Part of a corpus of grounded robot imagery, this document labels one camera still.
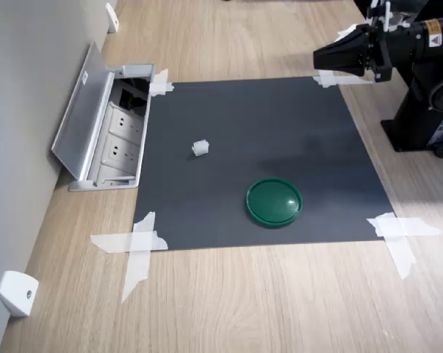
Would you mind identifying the small white plastic terminal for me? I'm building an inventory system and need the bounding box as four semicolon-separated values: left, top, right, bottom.
191;138;211;159

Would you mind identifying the round green lid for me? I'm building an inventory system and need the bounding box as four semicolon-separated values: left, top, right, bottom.
245;177;304;229

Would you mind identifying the white tape strip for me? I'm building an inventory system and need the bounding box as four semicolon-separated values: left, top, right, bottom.
318;69;336;89
120;211;157;304
90;230;169;254
312;75;375;89
153;68;170;97
148;82;176;98
366;216;443;238
374;213;417;281

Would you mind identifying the dark grey mat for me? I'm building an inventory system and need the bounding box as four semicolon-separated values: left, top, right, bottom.
134;76;395;252

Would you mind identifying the white power socket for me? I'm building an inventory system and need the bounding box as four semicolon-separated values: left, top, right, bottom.
108;105;144;138
101;135;140;167

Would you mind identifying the white stand bracket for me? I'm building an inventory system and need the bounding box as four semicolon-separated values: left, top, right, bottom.
336;23;362;42

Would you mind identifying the small white corner bracket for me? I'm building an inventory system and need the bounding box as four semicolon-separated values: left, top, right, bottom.
0;270;40;318
105;2;119;35

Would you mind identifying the silver cable duct box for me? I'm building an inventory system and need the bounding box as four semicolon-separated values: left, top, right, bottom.
50;40;156;193

